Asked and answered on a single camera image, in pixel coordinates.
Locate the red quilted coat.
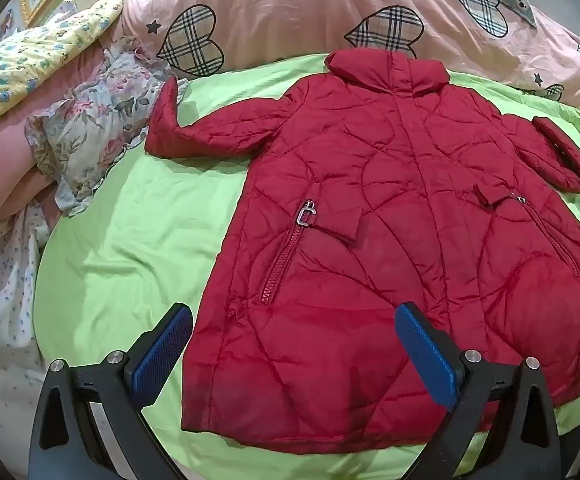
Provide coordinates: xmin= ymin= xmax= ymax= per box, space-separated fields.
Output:
xmin=144 ymin=51 xmax=580 ymax=456

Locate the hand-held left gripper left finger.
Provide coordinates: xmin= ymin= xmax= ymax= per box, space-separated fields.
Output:
xmin=28 ymin=303 xmax=194 ymax=480

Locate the yellow floral quilt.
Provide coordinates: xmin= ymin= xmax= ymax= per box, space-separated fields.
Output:
xmin=0 ymin=0 xmax=135 ymax=136

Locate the floral ruffled cloth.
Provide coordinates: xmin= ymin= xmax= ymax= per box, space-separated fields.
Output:
xmin=24 ymin=37 xmax=191 ymax=218

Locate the light green bedsheet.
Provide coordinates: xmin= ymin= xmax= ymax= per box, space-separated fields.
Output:
xmin=32 ymin=52 xmax=580 ymax=480

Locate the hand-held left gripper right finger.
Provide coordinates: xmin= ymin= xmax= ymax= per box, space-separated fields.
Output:
xmin=394 ymin=302 xmax=564 ymax=480

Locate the pink duvet with plaid hearts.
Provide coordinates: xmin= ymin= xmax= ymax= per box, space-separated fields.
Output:
xmin=114 ymin=0 xmax=580 ymax=171

